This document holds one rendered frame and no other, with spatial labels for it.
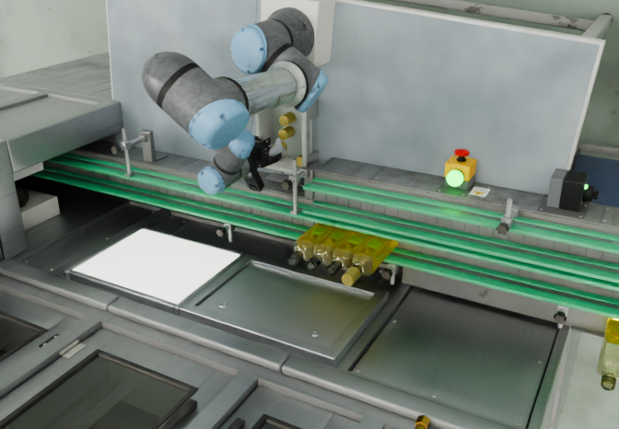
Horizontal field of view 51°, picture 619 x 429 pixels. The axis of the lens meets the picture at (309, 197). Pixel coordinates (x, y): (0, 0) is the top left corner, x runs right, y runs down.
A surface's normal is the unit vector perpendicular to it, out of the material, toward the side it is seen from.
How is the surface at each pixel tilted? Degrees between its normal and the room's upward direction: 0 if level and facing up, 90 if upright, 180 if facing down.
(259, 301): 90
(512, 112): 0
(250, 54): 8
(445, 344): 90
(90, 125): 90
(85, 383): 90
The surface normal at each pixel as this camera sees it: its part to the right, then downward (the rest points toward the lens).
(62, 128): 0.88, 0.18
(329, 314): -0.01, -0.91
